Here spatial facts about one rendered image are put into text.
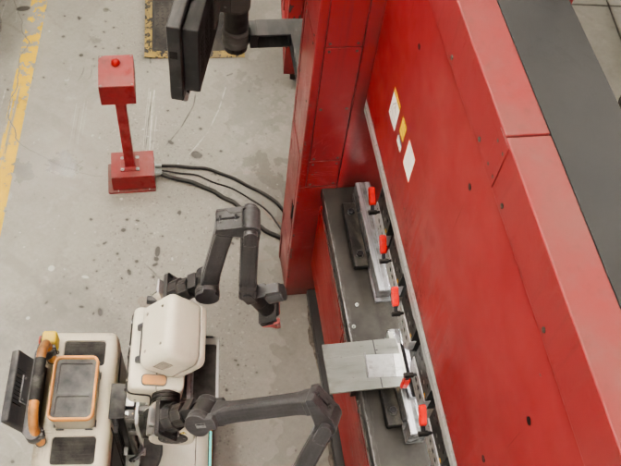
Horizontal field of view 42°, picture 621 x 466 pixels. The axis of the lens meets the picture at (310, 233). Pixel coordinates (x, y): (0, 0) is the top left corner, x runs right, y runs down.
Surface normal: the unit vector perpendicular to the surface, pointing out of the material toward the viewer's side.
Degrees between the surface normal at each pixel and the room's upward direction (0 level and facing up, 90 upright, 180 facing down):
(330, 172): 90
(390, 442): 0
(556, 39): 0
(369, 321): 0
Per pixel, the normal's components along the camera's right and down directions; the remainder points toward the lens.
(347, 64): 0.14, 0.83
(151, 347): -0.68, -0.39
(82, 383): 0.09, -0.56
